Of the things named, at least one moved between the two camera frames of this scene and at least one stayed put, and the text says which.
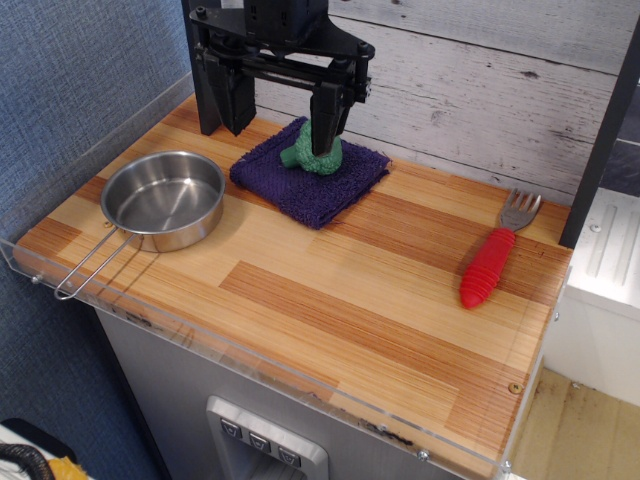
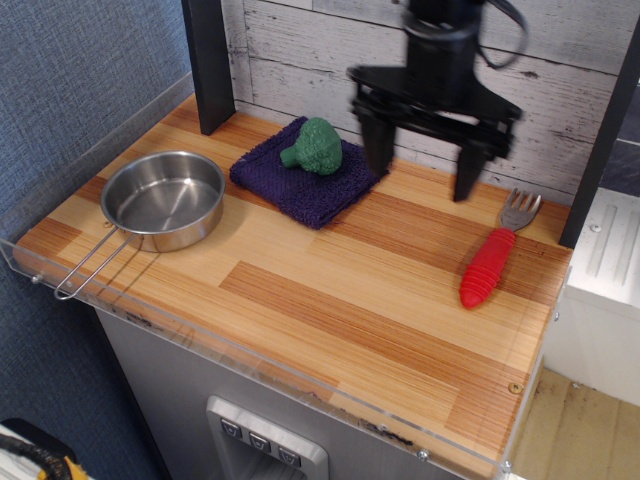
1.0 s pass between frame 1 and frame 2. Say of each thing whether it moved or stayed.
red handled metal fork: stayed
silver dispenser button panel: stayed
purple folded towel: stayed
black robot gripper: moved
